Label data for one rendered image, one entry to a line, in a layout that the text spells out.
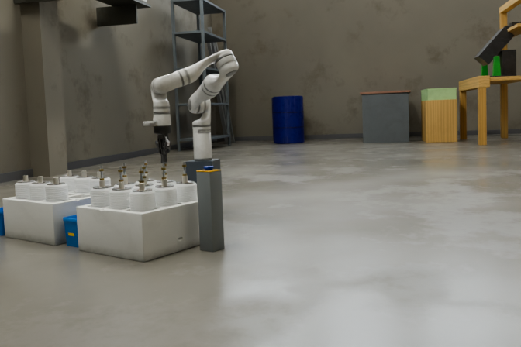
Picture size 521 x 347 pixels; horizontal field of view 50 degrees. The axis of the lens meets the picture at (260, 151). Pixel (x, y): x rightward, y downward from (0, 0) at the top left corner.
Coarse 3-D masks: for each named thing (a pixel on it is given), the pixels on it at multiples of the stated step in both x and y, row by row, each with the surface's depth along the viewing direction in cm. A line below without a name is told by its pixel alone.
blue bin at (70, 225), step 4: (68, 216) 239; (72, 216) 240; (76, 216) 241; (64, 220) 235; (68, 220) 233; (72, 220) 232; (76, 220) 230; (64, 224) 236; (68, 224) 234; (72, 224) 233; (76, 224) 231; (68, 228) 235; (72, 228) 233; (76, 228) 231; (68, 232) 235; (72, 232) 233; (76, 232) 232; (68, 236) 235; (72, 236) 234; (76, 236) 232; (68, 240) 236; (72, 240) 234; (76, 240) 232; (68, 244) 236; (72, 244) 234; (76, 244) 233
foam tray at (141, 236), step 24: (96, 216) 219; (120, 216) 210; (144, 216) 204; (168, 216) 214; (192, 216) 225; (96, 240) 220; (120, 240) 211; (144, 240) 204; (168, 240) 214; (192, 240) 225
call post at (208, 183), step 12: (204, 180) 215; (216, 180) 217; (204, 192) 216; (216, 192) 217; (204, 204) 216; (216, 204) 217; (204, 216) 217; (216, 216) 217; (204, 228) 217; (216, 228) 217; (204, 240) 218; (216, 240) 217
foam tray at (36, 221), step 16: (16, 208) 252; (32, 208) 245; (48, 208) 238; (64, 208) 241; (16, 224) 253; (32, 224) 246; (48, 224) 238; (32, 240) 247; (48, 240) 239; (64, 240) 241
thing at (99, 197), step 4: (92, 188) 226; (108, 188) 224; (92, 192) 224; (96, 192) 223; (100, 192) 223; (104, 192) 223; (108, 192) 224; (92, 196) 224; (96, 196) 223; (100, 196) 223; (104, 196) 223; (108, 196) 224; (92, 200) 224; (96, 200) 223; (100, 200) 223; (104, 200) 223; (108, 200) 224; (92, 204) 224; (96, 204) 223; (100, 204) 223; (104, 204) 223; (108, 204) 224
